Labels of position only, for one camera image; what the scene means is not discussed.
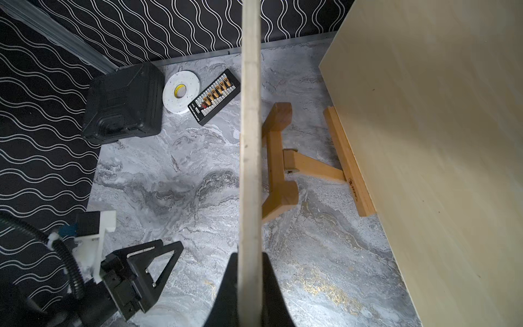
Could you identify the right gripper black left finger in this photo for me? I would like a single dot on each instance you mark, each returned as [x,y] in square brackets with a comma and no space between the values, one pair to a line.
[224,312]

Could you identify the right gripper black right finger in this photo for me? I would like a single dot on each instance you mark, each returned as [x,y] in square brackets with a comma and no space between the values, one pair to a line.
[274,311]

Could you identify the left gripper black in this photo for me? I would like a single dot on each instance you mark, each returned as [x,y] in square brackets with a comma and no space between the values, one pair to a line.
[133,281]

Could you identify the light plywood board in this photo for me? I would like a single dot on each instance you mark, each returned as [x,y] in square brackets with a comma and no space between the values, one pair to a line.
[250,280]
[430,97]

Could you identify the large wooden easel frame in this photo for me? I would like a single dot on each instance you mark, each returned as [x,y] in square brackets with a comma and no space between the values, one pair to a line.
[283,194]

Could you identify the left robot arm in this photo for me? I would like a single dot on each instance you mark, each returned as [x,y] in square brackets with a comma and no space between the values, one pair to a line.
[16,310]

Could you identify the black plastic tool case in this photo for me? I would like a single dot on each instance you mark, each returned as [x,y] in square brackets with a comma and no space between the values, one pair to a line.
[124,104]

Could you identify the white tape roll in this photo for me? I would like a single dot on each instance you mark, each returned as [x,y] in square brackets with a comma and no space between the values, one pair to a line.
[181,88]

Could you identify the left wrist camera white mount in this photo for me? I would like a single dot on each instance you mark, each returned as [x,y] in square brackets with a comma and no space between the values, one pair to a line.
[88,231]

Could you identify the black charger board with cable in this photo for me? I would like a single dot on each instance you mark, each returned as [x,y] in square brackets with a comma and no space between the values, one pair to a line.
[215,97]

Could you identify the aluminium frame corner post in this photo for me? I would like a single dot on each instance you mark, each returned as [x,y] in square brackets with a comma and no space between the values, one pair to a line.
[39,21]

